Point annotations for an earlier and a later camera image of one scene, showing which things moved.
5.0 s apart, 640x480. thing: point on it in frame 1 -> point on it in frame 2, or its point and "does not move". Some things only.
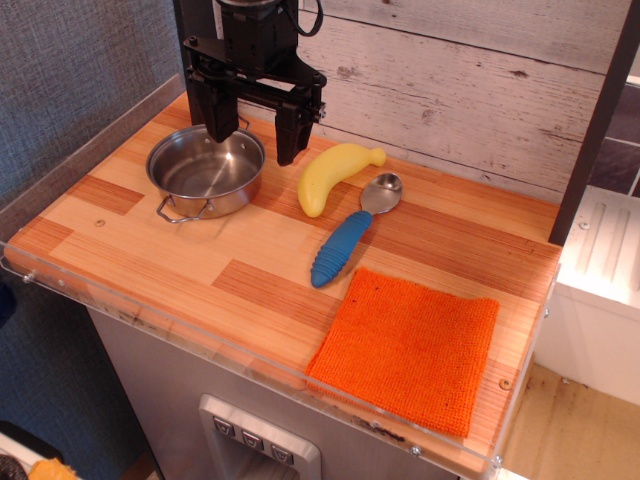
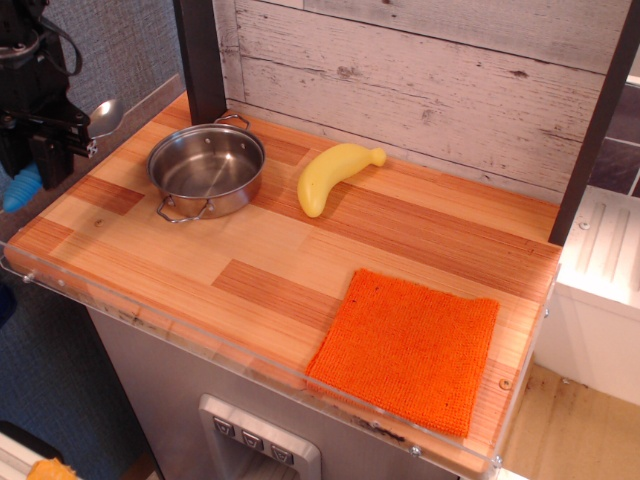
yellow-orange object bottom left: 51,469 does not move
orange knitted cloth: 410,348 does not move
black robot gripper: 257,58 -> 34,93
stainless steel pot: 204,178 does not move
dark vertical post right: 595,138 does not move
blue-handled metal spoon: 380,194 -> 105,118
